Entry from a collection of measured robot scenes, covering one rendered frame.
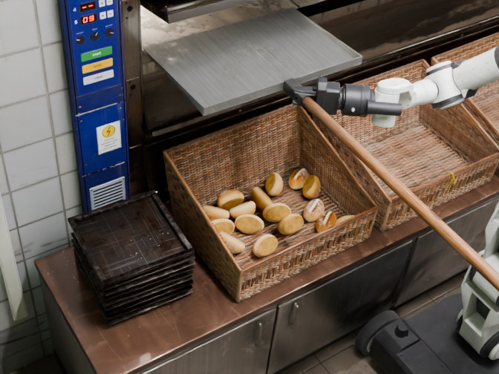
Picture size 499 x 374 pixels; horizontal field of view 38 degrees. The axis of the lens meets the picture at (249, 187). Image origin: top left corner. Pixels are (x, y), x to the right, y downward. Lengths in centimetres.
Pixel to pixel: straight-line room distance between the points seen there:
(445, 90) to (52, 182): 120
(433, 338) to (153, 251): 120
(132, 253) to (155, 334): 25
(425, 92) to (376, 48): 60
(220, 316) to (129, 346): 29
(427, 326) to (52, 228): 143
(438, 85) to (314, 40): 41
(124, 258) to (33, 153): 40
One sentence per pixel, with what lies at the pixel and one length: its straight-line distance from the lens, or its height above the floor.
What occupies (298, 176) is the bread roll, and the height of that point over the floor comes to 64.
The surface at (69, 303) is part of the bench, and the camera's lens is 231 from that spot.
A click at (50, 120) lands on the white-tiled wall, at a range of 214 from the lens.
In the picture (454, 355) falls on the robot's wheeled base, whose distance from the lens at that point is 285.
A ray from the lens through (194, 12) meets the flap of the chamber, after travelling 197.
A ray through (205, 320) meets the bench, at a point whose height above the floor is 58.
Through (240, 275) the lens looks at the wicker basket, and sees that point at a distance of 218.
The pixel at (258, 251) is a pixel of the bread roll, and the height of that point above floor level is 63.
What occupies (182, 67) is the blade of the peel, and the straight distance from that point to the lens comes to 215.
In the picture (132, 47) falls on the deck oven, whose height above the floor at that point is 124.
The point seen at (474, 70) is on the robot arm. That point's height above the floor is 125.
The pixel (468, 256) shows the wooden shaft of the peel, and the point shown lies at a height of 120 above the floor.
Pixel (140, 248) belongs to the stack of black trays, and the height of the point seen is 78.
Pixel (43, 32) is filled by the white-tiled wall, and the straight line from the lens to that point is 198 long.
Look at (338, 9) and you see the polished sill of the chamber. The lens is 252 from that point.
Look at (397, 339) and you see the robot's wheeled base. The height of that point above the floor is 21.
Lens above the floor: 241
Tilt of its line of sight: 44 degrees down
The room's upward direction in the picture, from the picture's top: 6 degrees clockwise
